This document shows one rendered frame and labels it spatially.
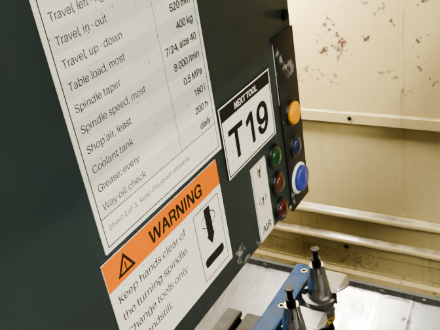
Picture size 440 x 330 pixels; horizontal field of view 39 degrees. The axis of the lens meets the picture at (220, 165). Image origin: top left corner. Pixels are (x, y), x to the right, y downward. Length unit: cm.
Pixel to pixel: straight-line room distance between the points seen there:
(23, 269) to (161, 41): 19
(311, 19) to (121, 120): 103
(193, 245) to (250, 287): 131
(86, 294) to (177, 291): 11
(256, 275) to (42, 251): 148
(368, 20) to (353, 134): 28
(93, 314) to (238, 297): 140
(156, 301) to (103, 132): 15
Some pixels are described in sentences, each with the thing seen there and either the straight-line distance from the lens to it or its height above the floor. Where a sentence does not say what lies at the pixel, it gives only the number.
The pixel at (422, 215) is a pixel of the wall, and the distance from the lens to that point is 155.
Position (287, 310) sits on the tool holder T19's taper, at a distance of 104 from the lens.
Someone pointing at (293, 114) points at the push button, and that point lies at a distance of 65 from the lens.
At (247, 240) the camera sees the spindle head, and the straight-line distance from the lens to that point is 61.
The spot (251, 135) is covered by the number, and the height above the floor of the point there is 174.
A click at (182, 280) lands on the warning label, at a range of 52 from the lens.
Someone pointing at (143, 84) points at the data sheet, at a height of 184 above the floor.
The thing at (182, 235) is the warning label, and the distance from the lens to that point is 50.
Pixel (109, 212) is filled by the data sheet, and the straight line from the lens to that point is 43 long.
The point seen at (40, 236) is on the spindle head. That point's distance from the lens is 38.
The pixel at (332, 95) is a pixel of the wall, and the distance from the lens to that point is 146.
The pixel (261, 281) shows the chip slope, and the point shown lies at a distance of 183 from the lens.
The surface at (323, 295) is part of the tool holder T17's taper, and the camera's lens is 114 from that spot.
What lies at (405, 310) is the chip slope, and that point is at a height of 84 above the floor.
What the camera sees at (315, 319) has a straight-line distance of 113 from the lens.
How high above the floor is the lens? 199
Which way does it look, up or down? 28 degrees down
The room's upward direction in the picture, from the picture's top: 10 degrees counter-clockwise
